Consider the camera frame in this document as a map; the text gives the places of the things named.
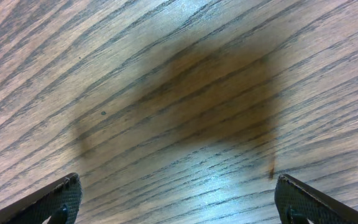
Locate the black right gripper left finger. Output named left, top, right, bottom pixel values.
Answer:
left=0, top=172, right=82, bottom=224

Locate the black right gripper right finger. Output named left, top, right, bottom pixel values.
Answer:
left=274, top=174, right=358, bottom=224

